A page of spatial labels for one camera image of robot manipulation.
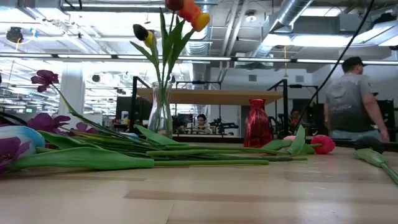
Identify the white column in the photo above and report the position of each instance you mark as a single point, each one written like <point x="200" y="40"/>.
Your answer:
<point x="72" y="90"/>

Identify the purple flower bunch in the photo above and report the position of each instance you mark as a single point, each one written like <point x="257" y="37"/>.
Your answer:
<point x="45" y="77"/>

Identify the pink tulip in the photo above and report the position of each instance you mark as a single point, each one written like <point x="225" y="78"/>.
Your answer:
<point x="289" y="137"/>

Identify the clear glass vase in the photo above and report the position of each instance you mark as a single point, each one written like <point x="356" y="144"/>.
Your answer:
<point x="160" y="121"/>

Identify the person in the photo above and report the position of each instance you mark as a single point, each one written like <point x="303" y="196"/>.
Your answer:
<point x="201" y="122"/>
<point x="348" y="99"/>
<point x="294" y="116"/>

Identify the wooden shelf with black legs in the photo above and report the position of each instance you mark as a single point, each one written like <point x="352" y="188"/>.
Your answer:
<point x="211" y="97"/>

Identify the long ceiling light bar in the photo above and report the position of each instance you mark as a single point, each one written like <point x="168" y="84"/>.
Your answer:
<point x="84" y="56"/>

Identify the black round ceiling speaker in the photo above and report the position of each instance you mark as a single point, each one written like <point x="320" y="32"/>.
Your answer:
<point x="14" y="34"/>

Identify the black tulip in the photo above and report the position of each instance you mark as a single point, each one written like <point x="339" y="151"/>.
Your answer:
<point x="140" y="31"/>
<point x="368" y="143"/>

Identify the white and blue tulip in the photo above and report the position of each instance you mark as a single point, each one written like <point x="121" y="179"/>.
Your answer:
<point x="21" y="133"/>
<point x="130" y="136"/>

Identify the silver ventilation duct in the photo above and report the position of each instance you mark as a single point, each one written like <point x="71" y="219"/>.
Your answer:
<point x="289" y="11"/>
<point x="202" y="46"/>

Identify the red glass vase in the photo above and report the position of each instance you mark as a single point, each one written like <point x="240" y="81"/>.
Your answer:
<point x="257" y="130"/>

